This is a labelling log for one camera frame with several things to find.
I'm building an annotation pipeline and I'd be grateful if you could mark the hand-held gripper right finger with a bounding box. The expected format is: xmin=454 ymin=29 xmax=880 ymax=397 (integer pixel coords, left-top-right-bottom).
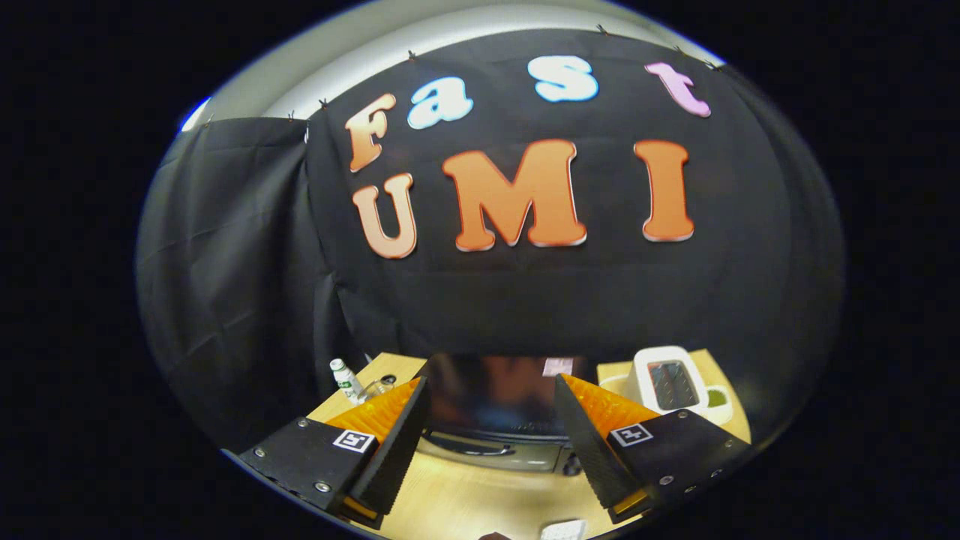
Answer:
xmin=553 ymin=373 xmax=755 ymax=526

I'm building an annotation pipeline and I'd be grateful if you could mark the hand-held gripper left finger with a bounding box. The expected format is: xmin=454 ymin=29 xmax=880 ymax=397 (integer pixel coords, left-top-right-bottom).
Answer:
xmin=237 ymin=375 xmax=432 ymax=531

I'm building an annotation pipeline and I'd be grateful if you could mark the black toaster oven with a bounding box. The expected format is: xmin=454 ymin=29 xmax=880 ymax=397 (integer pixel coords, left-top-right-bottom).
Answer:
xmin=416 ymin=354 xmax=601 ymax=477

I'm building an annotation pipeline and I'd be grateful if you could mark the white pop-up toaster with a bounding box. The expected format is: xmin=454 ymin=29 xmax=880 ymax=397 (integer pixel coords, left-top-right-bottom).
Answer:
xmin=625 ymin=345 xmax=710 ymax=418

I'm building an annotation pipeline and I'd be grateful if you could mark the small white green-label bottle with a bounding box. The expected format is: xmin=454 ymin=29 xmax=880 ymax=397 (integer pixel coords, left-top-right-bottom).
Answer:
xmin=329 ymin=358 xmax=367 ymax=407

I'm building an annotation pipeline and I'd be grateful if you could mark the white divided dish of beans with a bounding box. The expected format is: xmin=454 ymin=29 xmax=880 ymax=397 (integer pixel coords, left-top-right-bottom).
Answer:
xmin=703 ymin=385 xmax=737 ymax=428

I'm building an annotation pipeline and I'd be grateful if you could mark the ceiling light strip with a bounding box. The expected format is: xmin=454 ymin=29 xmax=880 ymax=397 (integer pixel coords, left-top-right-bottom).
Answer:
xmin=180 ymin=96 xmax=213 ymax=134

